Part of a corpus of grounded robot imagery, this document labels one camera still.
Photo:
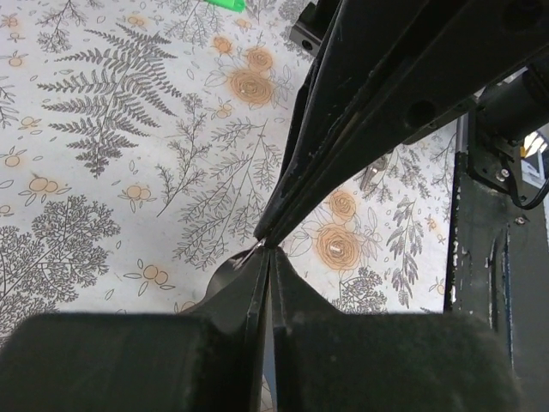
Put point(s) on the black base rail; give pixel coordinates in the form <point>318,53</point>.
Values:
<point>498,273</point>

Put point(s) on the floral table mat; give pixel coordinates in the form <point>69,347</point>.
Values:
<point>140,142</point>

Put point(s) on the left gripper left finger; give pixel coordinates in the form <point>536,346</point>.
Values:
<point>207,358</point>

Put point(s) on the green tag key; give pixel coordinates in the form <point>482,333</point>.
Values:
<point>233,5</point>

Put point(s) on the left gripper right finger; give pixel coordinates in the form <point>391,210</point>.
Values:
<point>326,360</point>

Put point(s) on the orange tag key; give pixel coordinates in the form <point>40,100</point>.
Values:
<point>377,166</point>

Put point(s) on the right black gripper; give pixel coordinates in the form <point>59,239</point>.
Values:
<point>438,60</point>

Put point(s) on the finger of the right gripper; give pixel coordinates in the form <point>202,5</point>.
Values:
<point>339,70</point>

